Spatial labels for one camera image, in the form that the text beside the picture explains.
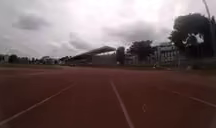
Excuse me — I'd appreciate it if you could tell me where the large dark tree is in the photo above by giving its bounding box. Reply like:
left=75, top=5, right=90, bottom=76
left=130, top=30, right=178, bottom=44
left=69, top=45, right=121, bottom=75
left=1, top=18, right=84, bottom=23
left=168, top=12, right=216, bottom=58

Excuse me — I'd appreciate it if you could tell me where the row of distant buildings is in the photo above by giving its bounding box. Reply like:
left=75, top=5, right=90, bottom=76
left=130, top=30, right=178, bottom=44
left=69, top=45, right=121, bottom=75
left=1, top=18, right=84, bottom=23
left=0, top=53, right=61, bottom=66

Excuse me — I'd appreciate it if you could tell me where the grandstand with slanted roof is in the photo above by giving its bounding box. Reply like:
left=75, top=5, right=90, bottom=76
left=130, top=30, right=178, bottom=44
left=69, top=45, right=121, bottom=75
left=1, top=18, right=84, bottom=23
left=66, top=45, right=118, bottom=67

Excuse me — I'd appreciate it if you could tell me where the pale building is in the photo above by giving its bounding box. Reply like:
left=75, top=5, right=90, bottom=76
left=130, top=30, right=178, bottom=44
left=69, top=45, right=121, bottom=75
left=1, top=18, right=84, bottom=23
left=152, top=42, right=181, bottom=66

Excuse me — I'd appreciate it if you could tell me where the pole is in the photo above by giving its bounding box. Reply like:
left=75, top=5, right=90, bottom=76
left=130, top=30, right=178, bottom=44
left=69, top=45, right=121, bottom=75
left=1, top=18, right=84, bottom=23
left=201, top=0, right=216, bottom=57

